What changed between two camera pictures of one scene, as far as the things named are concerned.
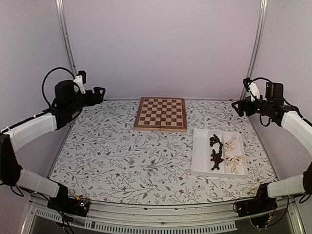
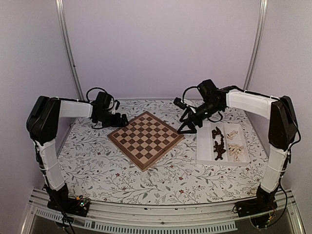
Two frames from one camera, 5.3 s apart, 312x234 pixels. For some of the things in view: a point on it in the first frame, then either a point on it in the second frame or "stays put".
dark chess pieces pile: [216, 157] → [219, 148]
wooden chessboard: [161, 115] → [146, 140]
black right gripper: [241, 103] → [187, 122]
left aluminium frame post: [60, 5] stays put
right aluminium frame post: [256, 43] stays put
